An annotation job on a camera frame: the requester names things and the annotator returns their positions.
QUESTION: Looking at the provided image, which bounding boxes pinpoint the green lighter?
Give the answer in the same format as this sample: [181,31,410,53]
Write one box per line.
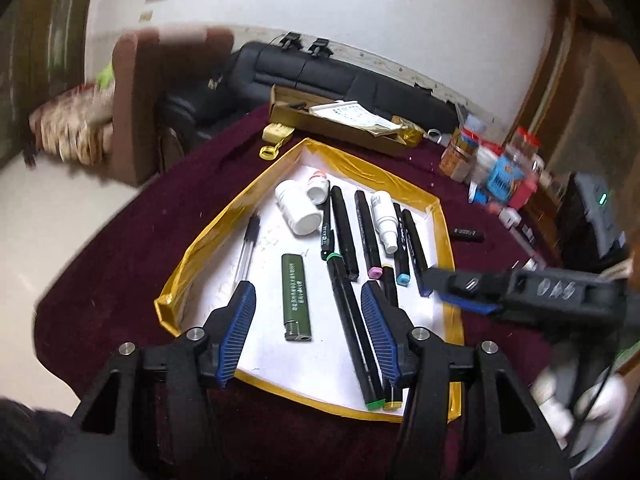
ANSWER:
[281,253,313,343]

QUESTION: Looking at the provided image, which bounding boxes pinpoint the person's right hand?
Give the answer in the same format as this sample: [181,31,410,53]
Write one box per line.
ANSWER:
[530,367,632,443]

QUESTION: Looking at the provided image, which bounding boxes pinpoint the yellow-capped black marker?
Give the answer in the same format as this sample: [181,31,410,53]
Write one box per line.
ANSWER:
[379,266,403,410]

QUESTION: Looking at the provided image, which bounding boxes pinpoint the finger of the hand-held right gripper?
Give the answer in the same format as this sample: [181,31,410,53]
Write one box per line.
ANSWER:
[422,266,508,317]

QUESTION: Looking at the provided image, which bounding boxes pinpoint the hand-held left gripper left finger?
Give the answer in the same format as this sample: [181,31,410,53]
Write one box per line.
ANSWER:
[47,280,258,480]

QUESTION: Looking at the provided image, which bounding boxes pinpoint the white spray bottle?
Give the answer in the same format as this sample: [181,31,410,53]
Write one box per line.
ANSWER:
[371,190,401,254]

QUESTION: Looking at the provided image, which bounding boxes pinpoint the clear jar red lid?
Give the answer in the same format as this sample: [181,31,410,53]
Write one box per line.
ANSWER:
[507,127,541,161]

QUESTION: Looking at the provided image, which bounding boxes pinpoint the patterned cushion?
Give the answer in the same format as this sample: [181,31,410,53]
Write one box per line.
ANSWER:
[29,85,115,166]

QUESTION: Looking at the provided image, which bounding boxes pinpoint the white paper sheets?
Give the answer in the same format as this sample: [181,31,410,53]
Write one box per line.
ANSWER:
[309,101,401,133]

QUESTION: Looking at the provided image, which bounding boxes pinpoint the white tray with gold edges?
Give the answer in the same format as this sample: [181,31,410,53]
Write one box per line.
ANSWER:
[154,137,463,423]

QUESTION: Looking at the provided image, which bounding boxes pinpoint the blue-grey cup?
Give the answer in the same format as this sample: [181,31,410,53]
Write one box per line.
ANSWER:
[462,112,488,136]

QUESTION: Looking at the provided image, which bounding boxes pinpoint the small white bottle red label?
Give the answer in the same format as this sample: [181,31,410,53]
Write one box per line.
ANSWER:
[305,170,331,206]

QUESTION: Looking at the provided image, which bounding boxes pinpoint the yellow tape roll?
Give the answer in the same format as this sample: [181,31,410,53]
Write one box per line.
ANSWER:
[395,116,426,148]

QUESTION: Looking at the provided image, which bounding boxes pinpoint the light-blue-capped black marker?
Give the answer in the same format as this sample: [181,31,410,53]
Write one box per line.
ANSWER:
[392,202,412,287]

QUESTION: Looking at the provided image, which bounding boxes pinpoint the green-capped black marker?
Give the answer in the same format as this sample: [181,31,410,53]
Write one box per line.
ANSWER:
[325,254,381,411]

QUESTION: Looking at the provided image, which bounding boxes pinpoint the wooden glass cabinet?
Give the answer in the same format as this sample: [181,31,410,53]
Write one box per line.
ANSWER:
[520,0,640,271]

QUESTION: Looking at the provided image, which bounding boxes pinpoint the pink plastic jar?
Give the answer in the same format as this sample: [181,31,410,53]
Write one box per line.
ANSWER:
[507,170,541,208]

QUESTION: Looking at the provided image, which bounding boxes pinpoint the clear ballpoint pen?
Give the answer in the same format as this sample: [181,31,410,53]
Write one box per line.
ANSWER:
[234,215,262,293]

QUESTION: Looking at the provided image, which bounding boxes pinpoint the amber jar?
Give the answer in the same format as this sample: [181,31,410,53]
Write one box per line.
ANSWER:
[440,127,476,183]

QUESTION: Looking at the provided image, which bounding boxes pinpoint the maroon tablecloth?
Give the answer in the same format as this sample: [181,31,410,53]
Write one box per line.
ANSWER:
[32,102,571,480]

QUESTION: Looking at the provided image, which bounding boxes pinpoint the white-lidded plastic container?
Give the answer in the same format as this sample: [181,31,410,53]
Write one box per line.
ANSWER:
[472,142,501,186]

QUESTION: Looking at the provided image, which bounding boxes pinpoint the dark-blue-capped black marker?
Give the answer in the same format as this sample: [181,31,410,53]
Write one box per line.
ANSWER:
[401,208,435,297]

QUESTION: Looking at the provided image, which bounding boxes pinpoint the thin black pen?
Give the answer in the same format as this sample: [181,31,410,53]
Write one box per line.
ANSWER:
[319,194,335,261]

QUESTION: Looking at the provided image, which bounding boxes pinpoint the small gold block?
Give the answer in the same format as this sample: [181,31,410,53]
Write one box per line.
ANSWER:
[262,122,294,143]

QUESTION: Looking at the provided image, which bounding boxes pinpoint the maroon armchair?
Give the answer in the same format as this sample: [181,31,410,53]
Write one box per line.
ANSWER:
[111,27,236,186]

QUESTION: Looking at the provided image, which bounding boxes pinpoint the long cardboard box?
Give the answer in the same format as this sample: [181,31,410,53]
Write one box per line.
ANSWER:
[269,84,418,157]

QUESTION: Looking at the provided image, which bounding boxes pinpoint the black leather sofa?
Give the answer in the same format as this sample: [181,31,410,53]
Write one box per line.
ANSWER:
[157,41,463,143]

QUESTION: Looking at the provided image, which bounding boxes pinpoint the large white pill bottle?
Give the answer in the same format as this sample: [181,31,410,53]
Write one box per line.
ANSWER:
[275,180,322,237]

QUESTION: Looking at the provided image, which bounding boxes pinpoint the pink-capped black marker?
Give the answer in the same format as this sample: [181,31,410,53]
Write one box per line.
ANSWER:
[354,190,383,281]

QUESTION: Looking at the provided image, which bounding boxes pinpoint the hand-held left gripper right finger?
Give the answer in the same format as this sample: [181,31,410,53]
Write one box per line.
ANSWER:
[360,280,571,480]

